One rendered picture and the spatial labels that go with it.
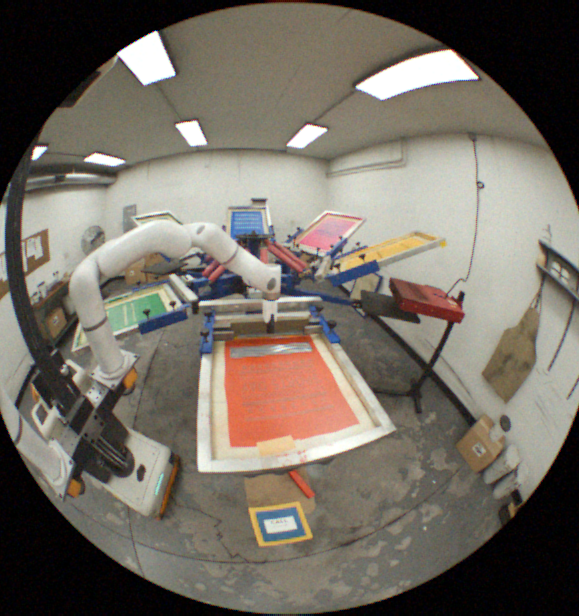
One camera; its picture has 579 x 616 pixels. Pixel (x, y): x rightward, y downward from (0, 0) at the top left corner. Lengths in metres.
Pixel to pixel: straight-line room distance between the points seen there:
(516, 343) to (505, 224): 1.06
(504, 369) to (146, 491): 2.85
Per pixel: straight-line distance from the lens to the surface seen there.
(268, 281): 0.70
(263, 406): 0.70
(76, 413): 0.60
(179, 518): 1.65
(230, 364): 0.84
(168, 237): 0.52
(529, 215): 2.25
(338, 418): 0.70
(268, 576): 1.62
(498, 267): 2.22
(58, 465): 0.62
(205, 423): 0.64
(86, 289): 0.54
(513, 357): 2.19
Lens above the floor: 1.53
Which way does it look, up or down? 27 degrees down
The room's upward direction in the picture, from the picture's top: 5 degrees clockwise
